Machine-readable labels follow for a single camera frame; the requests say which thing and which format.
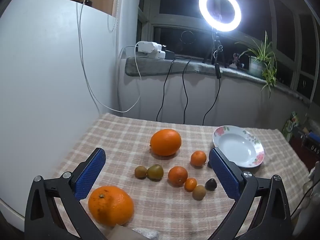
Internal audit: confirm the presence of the large smooth orange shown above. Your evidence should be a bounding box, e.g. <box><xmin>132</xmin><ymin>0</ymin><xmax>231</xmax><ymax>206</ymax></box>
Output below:
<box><xmin>150</xmin><ymin>129</ymin><xmax>182</xmax><ymax>156</ymax></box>

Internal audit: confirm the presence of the grey speckled object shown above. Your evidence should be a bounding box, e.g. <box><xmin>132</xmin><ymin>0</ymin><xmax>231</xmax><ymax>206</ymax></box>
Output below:
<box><xmin>131</xmin><ymin>228</ymin><xmax>160</xmax><ymax>240</ymax></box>

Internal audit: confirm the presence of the green printed bag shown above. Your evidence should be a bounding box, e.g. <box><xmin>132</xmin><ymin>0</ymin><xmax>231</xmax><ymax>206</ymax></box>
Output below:
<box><xmin>282</xmin><ymin>111</ymin><xmax>300</xmax><ymax>143</ymax></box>

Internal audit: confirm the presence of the white cloth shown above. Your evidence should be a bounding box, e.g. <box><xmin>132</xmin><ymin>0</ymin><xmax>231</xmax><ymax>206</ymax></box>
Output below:
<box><xmin>290</xmin><ymin>161</ymin><xmax>320</xmax><ymax>240</ymax></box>

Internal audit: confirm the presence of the white bead cord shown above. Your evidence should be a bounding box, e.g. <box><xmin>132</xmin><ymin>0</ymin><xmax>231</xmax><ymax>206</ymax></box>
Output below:
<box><xmin>107</xmin><ymin>0</ymin><xmax>124</xmax><ymax>32</ymax></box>

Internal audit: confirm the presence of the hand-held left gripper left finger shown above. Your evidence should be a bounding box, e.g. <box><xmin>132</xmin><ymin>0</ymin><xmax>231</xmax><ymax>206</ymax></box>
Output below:
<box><xmin>24</xmin><ymin>147</ymin><xmax>107</xmax><ymax>240</ymax></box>

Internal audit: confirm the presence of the short white cable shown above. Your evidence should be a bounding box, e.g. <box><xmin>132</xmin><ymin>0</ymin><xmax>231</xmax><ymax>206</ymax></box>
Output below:
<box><xmin>119</xmin><ymin>44</ymin><xmax>142</xmax><ymax>80</ymax></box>

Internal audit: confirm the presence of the small brown kiwi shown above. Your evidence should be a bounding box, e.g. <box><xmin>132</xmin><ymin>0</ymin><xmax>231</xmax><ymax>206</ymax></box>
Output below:
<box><xmin>134</xmin><ymin>166</ymin><xmax>147</xmax><ymax>179</ymax></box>
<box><xmin>192</xmin><ymin>185</ymin><xmax>207</xmax><ymax>201</ymax></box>

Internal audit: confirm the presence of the green spider plant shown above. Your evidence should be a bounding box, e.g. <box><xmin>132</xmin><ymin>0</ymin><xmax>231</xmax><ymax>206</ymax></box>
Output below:
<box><xmin>235</xmin><ymin>30</ymin><xmax>279</xmax><ymax>99</ymax></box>

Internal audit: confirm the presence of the beige checked tablecloth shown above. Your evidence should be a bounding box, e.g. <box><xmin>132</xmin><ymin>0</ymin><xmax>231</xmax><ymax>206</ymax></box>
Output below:
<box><xmin>47</xmin><ymin>112</ymin><xmax>310</xmax><ymax>240</ymax></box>

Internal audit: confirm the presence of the long white cable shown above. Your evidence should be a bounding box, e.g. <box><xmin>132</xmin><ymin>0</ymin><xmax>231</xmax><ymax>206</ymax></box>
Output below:
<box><xmin>77</xmin><ymin>0</ymin><xmax>141</xmax><ymax>113</ymax></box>

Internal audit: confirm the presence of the white cabinet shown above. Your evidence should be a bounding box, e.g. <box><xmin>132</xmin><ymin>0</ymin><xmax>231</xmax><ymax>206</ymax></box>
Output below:
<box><xmin>0</xmin><ymin>0</ymin><xmax>120</xmax><ymax>228</ymax></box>

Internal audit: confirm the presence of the pale plant pot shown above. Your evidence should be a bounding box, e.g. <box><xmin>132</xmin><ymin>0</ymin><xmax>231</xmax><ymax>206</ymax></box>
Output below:
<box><xmin>248</xmin><ymin>55</ymin><xmax>267</xmax><ymax>77</ymax></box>

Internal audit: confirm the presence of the greenish brown kiwi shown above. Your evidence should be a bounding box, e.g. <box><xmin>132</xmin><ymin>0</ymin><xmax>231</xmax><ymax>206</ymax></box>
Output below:
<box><xmin>146</xmin><ymin>164</ymin><xmax>164</xmax><ymax>180</ymax></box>

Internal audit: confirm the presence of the large dimpled orange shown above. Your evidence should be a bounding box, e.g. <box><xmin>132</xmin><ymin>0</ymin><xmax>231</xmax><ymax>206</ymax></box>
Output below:
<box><xmin>88</xmin><ymin>185</ymin><xmax>135</xmax><ymax>227</ymax></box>

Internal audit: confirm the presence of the grey windowsill mat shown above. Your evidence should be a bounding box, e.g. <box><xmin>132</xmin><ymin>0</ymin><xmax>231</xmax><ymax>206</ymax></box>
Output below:
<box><xmin>124</xmin><ymin>56</ymin><xmax>300</xmax><ymax>98</ymax></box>

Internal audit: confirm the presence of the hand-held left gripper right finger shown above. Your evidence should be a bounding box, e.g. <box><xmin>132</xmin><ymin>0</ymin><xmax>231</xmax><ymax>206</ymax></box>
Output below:
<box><xmin>208</xmin><ymin>147</ymin><xmax>293</xmax><ymax>240</ymax></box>

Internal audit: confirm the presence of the dark box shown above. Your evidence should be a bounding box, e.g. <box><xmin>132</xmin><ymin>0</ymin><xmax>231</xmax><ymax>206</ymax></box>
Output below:
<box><xmin>290</xmin><ymin>126</ymin><xmax>320</xmax><ymax>160</ymax></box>

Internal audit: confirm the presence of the white floral plate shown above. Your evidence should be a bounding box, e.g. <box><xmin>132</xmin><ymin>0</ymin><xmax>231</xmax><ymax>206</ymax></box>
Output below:
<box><xmin>213</xmin><ymin>126</ymin><xmax>265</xmax><ymax>168</ymax></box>

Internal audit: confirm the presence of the small figurine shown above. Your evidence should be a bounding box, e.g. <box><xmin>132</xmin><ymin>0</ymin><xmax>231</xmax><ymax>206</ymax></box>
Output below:
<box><xmin>231</xmin><ymin>52</ymin><xmax>244</xmax><ymax>68</ymax></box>

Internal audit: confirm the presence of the black ring light cable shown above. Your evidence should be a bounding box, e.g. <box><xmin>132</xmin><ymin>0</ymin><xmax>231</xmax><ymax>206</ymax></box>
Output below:
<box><xmin>202</xmin><ymin>64</ymin><xmax>222</xmax><ymax>126</ymax></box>

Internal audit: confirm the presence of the white power adapter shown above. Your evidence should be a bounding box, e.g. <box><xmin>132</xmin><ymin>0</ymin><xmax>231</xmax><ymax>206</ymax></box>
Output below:
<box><xmin>136</xmin><ymin>41</ymin><xmax>158</xmax><ymax>54</ymax></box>
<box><xmin>150</xmin><ymin>44</ymin><xmax>166</xmax><ymax>60</ymax></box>

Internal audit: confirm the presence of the medium mandarin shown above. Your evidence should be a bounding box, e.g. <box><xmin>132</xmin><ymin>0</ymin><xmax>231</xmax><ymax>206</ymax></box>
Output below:
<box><xmin>190</xmin><ymin>150</ymin><xmax>207</xmax><ymax>167</ymax></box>
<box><xmin>168</xmin><ymin>166</ymin><xmax>188</xmax><ymax>187</ymax></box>

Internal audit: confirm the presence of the window frame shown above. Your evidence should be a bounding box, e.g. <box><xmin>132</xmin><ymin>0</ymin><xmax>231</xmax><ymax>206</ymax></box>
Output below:
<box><xmin>137</xmin><ymin>0</ymin><xmax>320</xmax><ymax>102</ymax></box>

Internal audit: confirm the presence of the tiny mandarin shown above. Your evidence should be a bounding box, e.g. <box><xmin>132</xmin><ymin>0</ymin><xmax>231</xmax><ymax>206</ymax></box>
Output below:
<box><xmin>184</xmin><ymin>177</ymin><xmax>198</xmax><ymax>192</ymax></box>

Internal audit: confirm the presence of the beige object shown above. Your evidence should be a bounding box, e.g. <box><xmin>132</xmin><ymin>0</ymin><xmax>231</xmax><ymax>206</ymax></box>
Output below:
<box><xmin>106</xmin><ymin>225</ymin><xmax>140</xmax><ymax>240</ymax></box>

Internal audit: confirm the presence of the black tripod stand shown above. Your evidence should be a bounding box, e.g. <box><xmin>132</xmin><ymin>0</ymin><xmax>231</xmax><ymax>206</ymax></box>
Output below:
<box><xmin>202</xmin><ymin>29</ymin><xmax>228</xmax><ymax>68</ymax></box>

